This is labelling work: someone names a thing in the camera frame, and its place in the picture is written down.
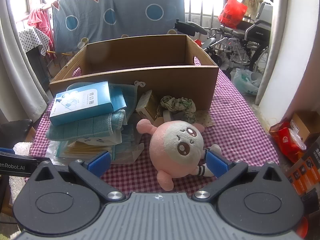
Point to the wheelchair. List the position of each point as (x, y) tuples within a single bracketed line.
[(250, 30)]

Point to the black chair back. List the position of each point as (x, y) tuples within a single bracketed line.
[(15, 130)]

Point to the pink white plush toy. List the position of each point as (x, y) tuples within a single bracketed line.
[(170, 145)]

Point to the large cardboard box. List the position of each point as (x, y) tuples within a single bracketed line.
[(162, 85)]

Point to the orange black carton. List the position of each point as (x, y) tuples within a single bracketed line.
[(300, 175)]

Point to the yellow mask pack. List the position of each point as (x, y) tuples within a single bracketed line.
[(82, 150)]

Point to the white fluffy cushion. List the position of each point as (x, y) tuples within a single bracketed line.
[(21, 147)]

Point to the small cardboard box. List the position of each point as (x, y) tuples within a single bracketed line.
[(307, 120)]

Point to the red plastic bag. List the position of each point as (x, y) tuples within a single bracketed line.
[(231, 12)]

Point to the purple checked tablecloth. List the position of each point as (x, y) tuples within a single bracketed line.
[(237, 135)]

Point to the blue cloth with white loop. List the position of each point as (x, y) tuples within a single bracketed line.
[(127, 97)]

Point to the black padded seat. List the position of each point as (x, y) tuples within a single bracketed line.
[(190, 27)]

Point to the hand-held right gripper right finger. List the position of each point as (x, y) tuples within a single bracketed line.
[(216, 162)]

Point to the yellow pole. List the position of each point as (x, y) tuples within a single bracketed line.
[(62, 53)]

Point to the teal quilted towel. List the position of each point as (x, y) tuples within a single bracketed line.
[(82, 130)]

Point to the polka dot cloth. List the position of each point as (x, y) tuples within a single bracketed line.
[(32, 40)]

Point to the blue patterned bedsheet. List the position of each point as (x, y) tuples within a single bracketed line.
[(130, 12)]

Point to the grey curtain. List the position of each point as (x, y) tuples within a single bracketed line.
[(15, 67)]

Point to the red packet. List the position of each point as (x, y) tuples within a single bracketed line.
[(282, 137)]

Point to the pale hanging towel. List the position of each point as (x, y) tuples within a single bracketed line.
[(253, 2)]

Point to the cream floral cloth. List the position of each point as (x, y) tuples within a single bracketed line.
[(203, 120)]

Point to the pink hanging garment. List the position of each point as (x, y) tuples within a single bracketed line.
[(37, 17)]

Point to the blue white carton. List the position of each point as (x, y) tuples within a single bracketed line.
[(82, 105)]

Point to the green patterned cloth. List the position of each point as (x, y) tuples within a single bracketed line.
[(180, 105)]

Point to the white green plastic bag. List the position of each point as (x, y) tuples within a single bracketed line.
[(246, 82)]

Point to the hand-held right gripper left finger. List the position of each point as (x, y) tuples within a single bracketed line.
[(100, 161)]

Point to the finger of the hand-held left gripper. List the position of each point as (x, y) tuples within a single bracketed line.
[(6, 151)]

